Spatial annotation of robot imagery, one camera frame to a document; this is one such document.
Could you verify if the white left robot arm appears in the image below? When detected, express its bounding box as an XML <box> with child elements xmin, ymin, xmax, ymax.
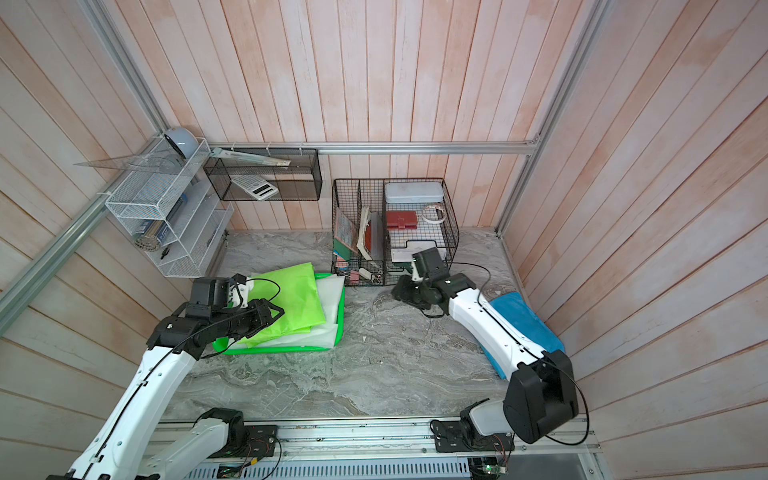
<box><xmin>64</xmin><ymin>275</ymin><xmax>285</xmax><ymax>479</ymax></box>

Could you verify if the green plastic perforated basket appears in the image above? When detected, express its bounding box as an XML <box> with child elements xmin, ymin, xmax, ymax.
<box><xmin>213</xmin><ymin>273</ymin><xmax>345</xmax><ymax>355</ymax></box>

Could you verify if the light green raincoat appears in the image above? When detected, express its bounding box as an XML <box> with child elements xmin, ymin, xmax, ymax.
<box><xmin>231</xmin><ymin>262</ymin><xmax>326</xmax><ymax>349</ymax></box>

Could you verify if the grey tape roll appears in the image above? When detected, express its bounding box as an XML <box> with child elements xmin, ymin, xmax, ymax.
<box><xmin>163</xmin><ymin>127</ymin><xmax>199</xmax><ymax>160</ymax></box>

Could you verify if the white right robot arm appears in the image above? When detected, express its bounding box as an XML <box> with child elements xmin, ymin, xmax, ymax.
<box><xmin>392</xmin><ymin>248</ymin><xmax>583</xmax><ymax>451</ymax></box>

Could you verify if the white raincoat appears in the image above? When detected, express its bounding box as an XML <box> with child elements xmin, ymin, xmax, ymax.
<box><xmin>230</xmin><ymin>273</ymin><xmax>344</xmax><ymax>353</ymax></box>

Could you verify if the black wire wall basket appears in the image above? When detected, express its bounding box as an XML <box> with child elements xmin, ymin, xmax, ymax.
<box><xmin>204</xmin><ymin>147</ymin><xmax>323</xmax><ymax>202</ymax></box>

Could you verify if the clear straight ruler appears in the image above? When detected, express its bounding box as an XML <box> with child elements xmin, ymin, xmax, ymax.
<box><xmin>210</xmin><ymin>147</ymin><xmax>291</xmax><ymax>167</ymax></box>

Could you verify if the black wire desk organizer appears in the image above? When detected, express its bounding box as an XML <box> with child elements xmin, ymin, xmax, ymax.
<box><xmin>331</xmin><ymin>177</ymin><xmax>460</xmax><ymax>286</ymax></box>

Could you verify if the blue raincoat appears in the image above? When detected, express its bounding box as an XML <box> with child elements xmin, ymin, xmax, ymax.
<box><xmin>490</xmin><ymin>292</ymin><xmax>566</xmax><ymax>352</ymax></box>

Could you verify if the white plastic pencil case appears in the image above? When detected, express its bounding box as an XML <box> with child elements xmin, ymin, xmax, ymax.
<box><xmin>384</xmin><ymin>181</ymin><xmax>444</xmax><ymax>204</ymax></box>

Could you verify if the white wire mesh shelf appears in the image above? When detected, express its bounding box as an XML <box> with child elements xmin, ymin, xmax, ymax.
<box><xmin>106</xmin><ymin>137</ymin><xmax>233</xmax><ymax>278</ymax></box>

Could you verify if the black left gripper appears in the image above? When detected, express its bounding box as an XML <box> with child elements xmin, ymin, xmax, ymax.
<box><xmin>212</xmin><ymin>297</ymin><xmax>285</xmax><ymax>340</ymax></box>

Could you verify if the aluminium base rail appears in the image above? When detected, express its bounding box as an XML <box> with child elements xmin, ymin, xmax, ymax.
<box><xmin>184</xmin><ymin>417</ymin><xmax>611</xmax><ymax>479</ymax></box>

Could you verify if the red wallet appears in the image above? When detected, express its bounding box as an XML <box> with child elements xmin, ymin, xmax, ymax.
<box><xmin>386</xmin><ymin>210</ymin><xmax>419</xmax><ymax>231</ymax></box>

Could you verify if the clear plastic triangle ruler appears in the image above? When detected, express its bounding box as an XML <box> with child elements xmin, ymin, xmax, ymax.
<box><xmin>76</xmin><ymin>150</ymin><xmax>185</xmax><ymax>174</ymax></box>

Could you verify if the white calculator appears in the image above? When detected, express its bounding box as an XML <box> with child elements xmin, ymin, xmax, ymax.
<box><xmin>231</xmin><ymin>175</ymin><xmax>279</xmax><ymax>201</ymax></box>

